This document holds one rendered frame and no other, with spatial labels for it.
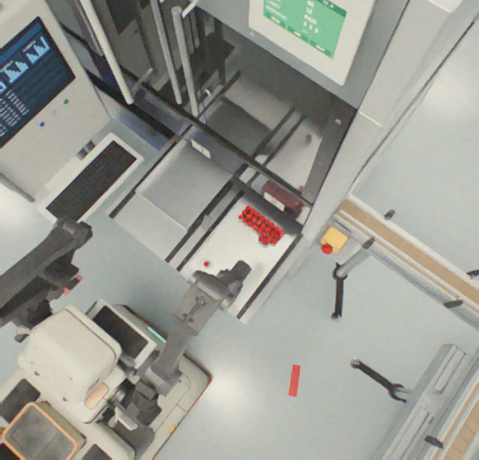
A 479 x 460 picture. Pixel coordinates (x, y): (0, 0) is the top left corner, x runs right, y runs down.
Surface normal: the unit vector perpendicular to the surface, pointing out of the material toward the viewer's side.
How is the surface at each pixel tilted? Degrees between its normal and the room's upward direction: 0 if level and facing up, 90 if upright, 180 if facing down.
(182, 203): 0
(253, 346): 0
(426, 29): 90
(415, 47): 90
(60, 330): 42
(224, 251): 0
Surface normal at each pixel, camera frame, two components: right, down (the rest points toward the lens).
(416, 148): -0.01, -0.29
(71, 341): 0.40, -0.72
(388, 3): -0.62, 0.76
